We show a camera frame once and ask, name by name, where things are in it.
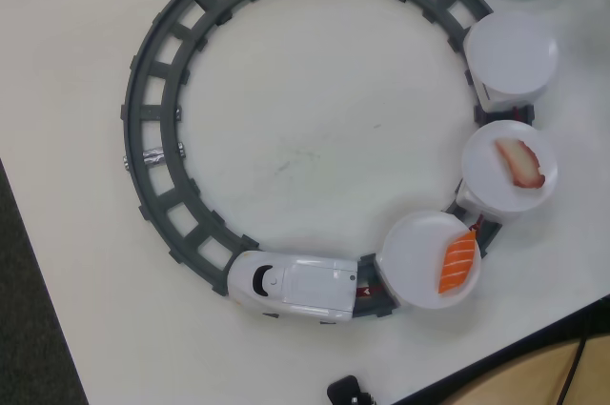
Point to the white Shinkansen toy locomotive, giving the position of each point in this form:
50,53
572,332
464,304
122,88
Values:
310,287

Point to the orange salmon sushi toy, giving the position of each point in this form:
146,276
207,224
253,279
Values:
458,262

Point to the red white octopus sushi toy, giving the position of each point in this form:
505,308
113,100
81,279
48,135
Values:
519,162

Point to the red train coupler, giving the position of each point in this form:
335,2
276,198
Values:
477,224
367,291

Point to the white toy train wagon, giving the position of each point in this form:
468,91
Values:
388,281
469,197
495,100

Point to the white round plate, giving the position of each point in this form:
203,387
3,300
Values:
512,54
414,257
491,181

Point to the silver foil tape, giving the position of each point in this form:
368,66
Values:
153,157

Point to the grey circular toy train track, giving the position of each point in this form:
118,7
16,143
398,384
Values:
157,66

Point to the black power adapter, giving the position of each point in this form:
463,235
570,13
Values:
345,383

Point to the tan wooden furniture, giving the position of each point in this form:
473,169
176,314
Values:
524,381

